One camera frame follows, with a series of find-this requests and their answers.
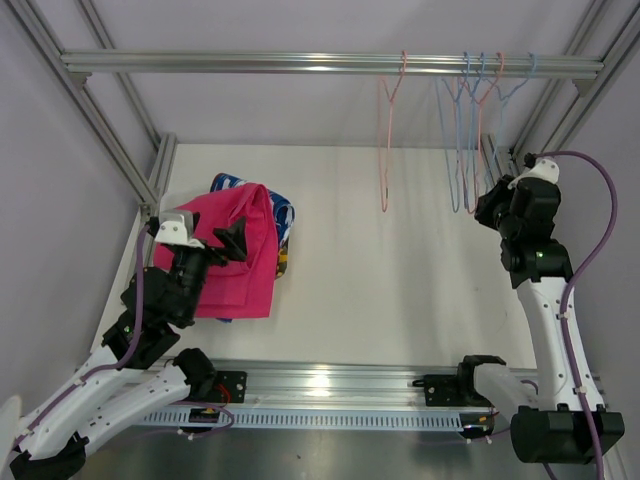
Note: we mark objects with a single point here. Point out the pink trousers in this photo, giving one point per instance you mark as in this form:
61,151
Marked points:
240,290

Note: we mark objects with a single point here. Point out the pink hanger of orange trousers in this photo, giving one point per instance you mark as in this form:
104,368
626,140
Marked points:
487,86

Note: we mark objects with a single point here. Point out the aluminium hanging rail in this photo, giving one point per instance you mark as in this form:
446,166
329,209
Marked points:
237,62

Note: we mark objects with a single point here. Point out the light blue wire hanger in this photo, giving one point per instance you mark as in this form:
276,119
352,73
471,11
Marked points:
459,158

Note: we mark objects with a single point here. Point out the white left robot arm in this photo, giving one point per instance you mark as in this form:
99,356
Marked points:
95,404

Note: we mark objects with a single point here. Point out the olive yellow camouflage trousers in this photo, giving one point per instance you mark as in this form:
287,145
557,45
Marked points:
282,262

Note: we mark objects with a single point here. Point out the blue hanger of camouflage trousers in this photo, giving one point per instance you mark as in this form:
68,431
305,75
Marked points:
471,85

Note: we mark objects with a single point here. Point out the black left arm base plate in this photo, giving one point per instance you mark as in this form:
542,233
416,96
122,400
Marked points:
230,387

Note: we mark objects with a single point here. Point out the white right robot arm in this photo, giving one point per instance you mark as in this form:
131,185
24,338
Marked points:
565,419

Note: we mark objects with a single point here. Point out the blue white patterned trousers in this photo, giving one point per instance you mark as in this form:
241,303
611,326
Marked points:
283,210

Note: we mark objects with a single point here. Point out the white plastic basket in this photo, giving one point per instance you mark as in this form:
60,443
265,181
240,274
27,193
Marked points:
169,201

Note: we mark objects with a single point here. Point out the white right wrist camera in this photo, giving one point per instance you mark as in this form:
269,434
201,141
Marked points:
543,168

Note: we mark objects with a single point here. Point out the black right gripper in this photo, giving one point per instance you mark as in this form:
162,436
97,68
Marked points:
486,202

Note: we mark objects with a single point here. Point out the white slotted cable duct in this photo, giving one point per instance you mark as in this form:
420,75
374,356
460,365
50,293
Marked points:
301,419

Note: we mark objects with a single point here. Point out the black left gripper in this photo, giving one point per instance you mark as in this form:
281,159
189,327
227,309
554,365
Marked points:
233,237

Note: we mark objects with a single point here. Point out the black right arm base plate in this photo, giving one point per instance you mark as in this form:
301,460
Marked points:
448,391

